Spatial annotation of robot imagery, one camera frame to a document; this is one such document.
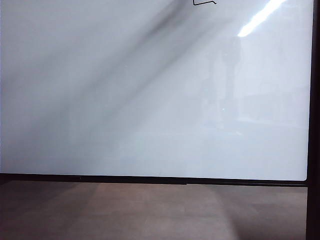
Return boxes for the black whiteboard pen tray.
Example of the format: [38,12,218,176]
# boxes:
[185,179,308,188]

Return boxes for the white whiteboard with black frame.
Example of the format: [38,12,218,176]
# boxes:
[0,0,315,186]

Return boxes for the black metal whiteboard stand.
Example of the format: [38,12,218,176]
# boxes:
[305,0,320,240]

